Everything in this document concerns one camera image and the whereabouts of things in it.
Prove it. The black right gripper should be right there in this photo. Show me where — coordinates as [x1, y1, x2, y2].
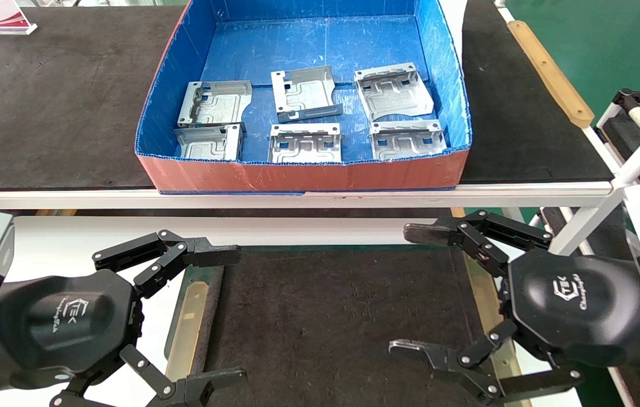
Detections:
[389, 210, 640, 404]

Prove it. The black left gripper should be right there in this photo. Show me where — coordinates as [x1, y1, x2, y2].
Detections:
[0, 229, 248, 407]

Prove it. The stamped grey metal bracket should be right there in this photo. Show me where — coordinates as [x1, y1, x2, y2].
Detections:
[353, 62, 434, 123]
[267, 123, 342, 165]
[177, 80, 253, 128]
[173, 123, 245, 162]
[369, 119, 448, 161]
[271, 65, 344, 123]

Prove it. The blue corrugated plastic box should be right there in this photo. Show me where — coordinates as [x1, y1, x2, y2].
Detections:
[134, 0, 473, 196]

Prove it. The brass mat edge strip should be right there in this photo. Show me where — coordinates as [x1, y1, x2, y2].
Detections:
[463, 254, 524, 407]
[164, 281, 211, 382]

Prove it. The green rubber mat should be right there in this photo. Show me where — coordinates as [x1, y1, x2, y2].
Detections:
[163, 246, 230, 362]

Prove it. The black work mat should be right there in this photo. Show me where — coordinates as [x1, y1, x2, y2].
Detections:
[190, 246, 502, 407]

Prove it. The long tan edge strip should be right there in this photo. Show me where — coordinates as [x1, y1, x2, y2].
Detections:
[507, 20, 595, 129]

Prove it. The black tube connector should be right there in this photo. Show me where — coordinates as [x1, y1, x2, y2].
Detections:
[612, 88, 640, 115]

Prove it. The large black table mat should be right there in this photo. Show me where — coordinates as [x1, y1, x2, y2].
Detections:
[0, 0, 615, 191]

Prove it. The white metal table frame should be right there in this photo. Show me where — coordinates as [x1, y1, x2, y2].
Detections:
[0, 102, 640, 255]

